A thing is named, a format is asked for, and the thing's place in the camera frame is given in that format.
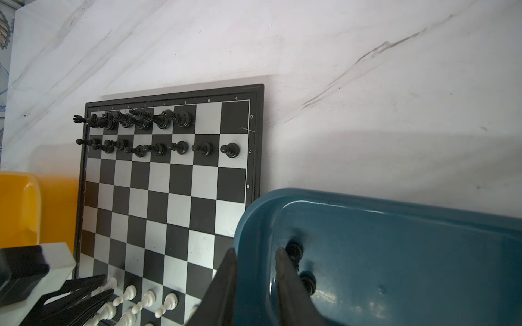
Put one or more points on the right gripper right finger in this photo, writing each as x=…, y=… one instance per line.
x=294, y=303

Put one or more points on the black white chess board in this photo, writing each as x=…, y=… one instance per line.
x=170, y=224

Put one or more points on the black chess pieces on board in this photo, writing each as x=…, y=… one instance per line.
x=213, y=134

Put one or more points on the yellow plastic tray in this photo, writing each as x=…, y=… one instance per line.
x=38, y=209

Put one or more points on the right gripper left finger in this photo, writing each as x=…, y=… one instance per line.
x=218, y=304

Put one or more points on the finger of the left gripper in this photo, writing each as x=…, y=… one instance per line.
x=72, y=292
x=79, y=313

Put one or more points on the white chess pieces on board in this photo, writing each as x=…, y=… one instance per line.
x=178, y=316

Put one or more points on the dark teal plastic tray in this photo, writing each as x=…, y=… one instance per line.
x=381, y=262

